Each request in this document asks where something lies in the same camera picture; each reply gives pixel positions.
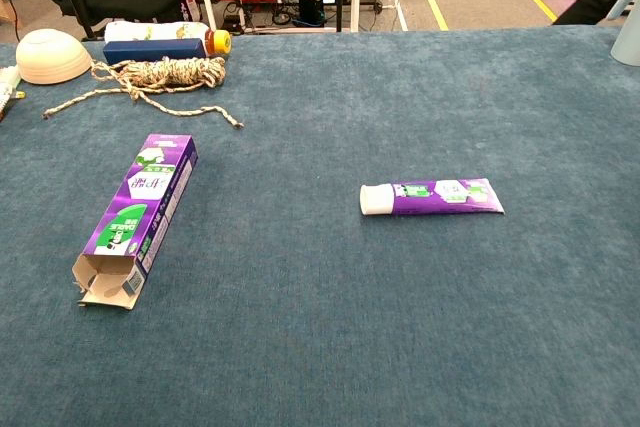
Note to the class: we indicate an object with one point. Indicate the purple toothpaste tube white cap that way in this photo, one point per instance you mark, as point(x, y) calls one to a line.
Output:
point(440, 197)

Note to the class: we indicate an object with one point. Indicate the purple toothpaste carton box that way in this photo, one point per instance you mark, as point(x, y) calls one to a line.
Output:
point(145, 187)

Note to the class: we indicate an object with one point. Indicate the blue table cloth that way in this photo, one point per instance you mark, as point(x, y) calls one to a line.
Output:
point(320, 307)

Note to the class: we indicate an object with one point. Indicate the black box device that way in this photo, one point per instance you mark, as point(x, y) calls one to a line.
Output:
point(310, 4)

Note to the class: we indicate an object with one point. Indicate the dark blue rectangular box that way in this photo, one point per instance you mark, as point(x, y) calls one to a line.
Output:
point(150, 51)

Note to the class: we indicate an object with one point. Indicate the drink bottle with orange cap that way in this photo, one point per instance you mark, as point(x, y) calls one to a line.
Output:
point(150, 31)

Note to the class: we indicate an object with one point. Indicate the beige upturned bowl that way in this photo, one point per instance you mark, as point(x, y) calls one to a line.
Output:
point(50, 57)

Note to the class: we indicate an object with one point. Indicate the light blue plastic cup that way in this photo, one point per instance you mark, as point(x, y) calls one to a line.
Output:
point(630, 42)

